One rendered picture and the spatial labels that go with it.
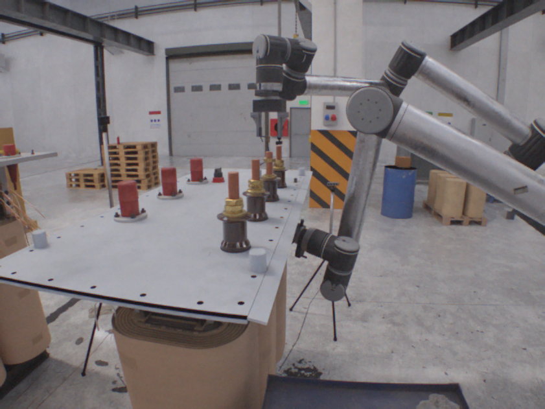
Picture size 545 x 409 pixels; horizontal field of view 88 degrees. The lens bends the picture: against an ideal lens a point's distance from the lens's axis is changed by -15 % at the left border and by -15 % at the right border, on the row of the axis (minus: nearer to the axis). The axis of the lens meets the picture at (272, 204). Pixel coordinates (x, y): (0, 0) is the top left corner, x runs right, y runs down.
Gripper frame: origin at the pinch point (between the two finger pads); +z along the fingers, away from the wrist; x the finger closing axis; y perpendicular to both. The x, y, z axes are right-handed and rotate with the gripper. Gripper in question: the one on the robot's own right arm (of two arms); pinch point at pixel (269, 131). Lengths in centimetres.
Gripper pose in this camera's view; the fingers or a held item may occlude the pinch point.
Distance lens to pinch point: 137.2
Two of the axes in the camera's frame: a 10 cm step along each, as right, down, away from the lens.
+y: 4.2, -2.3, 8.8
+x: -9.1, -1.1, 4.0
